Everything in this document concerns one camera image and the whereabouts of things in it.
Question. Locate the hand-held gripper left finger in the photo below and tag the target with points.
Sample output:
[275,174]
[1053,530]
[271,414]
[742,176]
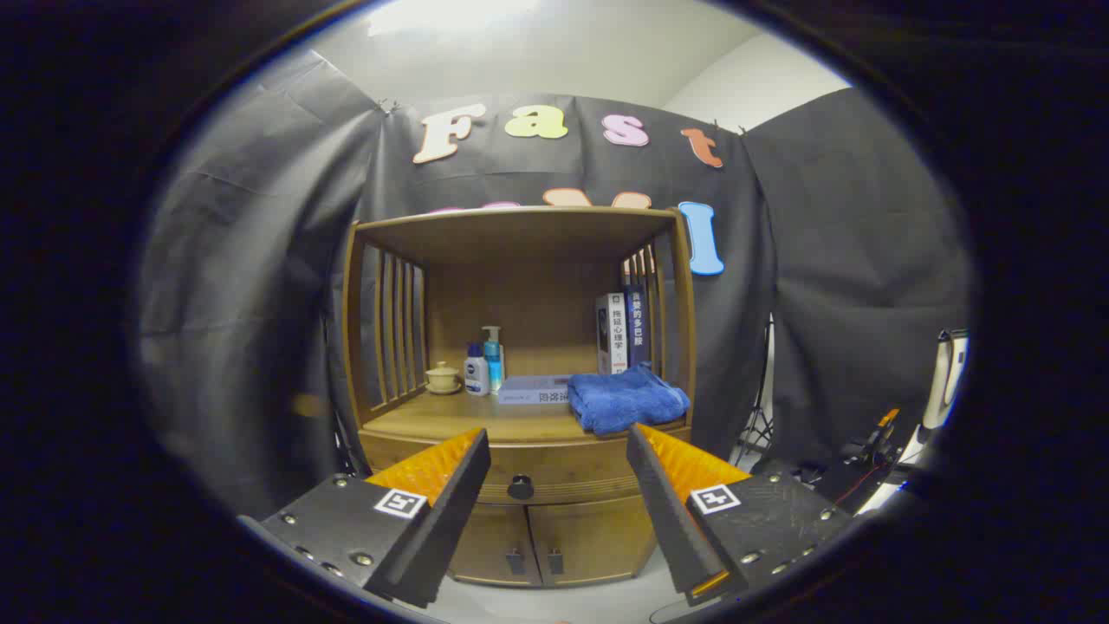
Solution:
[455,511]

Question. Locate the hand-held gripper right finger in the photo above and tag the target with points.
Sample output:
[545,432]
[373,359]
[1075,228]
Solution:
[663,511]

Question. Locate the wooden drawer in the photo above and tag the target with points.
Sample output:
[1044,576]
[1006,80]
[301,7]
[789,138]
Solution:
[554,472]

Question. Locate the wooden cabinet door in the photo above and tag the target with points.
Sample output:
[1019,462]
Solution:
[598,537]
[485,542]

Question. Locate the wooden countertop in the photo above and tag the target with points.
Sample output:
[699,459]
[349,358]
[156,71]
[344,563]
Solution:
[450,420]

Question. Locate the wooden cabinet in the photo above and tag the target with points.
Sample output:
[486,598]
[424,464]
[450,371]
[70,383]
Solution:
[520,238]

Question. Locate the blue folded towel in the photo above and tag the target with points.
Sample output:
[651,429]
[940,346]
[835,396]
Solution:
[624,399]

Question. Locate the black tripod stand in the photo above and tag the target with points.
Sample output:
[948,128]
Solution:
[761,425]

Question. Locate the cream lidded teacup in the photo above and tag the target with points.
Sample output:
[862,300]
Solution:
[443,379]

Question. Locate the white bottle blue cap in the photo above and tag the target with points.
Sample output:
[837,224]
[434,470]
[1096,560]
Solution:
[476,377]

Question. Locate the white lying book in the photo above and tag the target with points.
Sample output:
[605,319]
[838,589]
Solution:
[533,394]

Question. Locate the blue pump bottle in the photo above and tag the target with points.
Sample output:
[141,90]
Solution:
[494,360]

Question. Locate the white standing book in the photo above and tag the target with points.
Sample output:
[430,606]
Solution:
[617,334]

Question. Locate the dark blue standing book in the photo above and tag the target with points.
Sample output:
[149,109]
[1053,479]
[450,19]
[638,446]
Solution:
[637,325]

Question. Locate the black equipment orange part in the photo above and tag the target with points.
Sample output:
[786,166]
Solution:
[871,455]

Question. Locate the white appliance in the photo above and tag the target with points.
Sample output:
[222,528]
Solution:
[943,381]

